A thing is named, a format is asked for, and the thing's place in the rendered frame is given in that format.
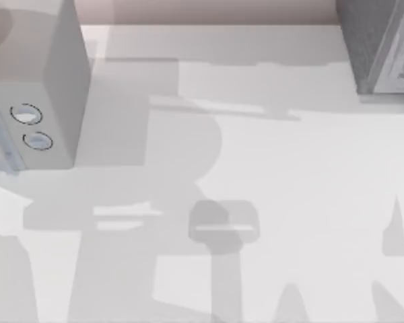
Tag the pale microwave oven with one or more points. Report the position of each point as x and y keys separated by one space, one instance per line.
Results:
x=57 y=101

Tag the round microwave knob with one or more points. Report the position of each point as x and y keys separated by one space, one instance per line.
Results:
x=26 y=114
x=37 y=140

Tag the grey cabinet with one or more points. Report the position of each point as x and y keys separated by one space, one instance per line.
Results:
x=360 y=47

